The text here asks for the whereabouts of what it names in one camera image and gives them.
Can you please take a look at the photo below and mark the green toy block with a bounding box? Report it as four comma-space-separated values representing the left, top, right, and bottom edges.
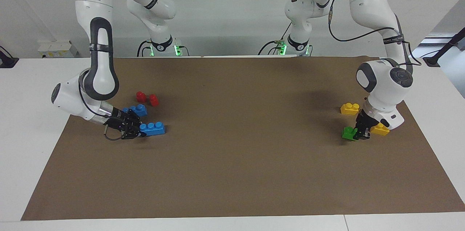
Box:
341, 126, 359, 142

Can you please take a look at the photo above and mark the blue toy block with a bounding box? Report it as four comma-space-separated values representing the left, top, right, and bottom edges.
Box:
139, 122, 166, 137
122, 104, 148, 117

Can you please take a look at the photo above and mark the yellow toy block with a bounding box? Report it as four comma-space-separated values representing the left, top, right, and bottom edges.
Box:
370, 122, 391, 136
340, 103, 360, 116

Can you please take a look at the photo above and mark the black stand with pole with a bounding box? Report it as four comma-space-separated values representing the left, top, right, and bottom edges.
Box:
422, 28, 465, 67

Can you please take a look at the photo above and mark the brown paper mat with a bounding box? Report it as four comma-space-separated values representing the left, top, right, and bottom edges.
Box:
21, 56, 465, 221

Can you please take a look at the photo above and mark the black table clamp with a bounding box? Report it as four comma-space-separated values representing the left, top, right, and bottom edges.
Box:
0, 46, 19, 68

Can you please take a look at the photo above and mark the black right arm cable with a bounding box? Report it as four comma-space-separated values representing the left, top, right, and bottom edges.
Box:
78, 73, 124, 141

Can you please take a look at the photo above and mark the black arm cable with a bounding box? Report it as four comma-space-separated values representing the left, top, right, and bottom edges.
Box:
78, 73, 124, 141
311, 0, 422, 67

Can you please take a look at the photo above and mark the black right base cable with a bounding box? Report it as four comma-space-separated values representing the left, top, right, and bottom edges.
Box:
137, 40, 153, 57

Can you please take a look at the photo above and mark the black base cable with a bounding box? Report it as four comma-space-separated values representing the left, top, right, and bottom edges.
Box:
258, 23, 293, 56
137, 40, 153, 57

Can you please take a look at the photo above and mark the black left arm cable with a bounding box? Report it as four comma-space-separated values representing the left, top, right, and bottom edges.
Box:
311, 0, 422, 67

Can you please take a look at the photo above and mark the white wall box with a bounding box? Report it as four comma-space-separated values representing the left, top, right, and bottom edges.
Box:
38, 40, 79, 59

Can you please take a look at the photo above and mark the black left base cable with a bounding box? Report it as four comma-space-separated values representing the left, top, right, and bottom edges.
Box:
258, 23, 293, 56

